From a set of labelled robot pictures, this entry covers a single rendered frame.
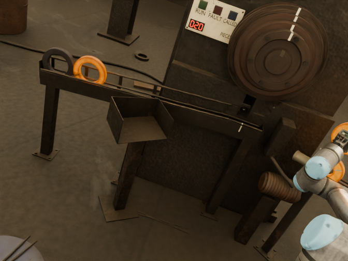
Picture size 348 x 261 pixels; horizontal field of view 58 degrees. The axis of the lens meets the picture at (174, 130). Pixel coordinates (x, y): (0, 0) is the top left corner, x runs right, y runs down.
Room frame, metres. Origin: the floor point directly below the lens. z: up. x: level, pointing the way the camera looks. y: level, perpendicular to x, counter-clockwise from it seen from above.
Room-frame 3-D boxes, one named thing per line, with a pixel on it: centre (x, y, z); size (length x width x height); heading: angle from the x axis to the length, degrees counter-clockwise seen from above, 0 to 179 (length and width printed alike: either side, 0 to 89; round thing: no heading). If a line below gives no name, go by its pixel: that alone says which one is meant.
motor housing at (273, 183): (1.46, -0.67, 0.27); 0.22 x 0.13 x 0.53; 90
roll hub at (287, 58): (1.50, -0.34, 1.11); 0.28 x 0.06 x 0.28; 90
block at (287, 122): (1.61, -0.58, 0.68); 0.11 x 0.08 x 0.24; 0
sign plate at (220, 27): (1.70, 0.00, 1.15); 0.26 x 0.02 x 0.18; 90
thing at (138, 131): (1.33, 0.18, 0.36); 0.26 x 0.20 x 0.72; 125
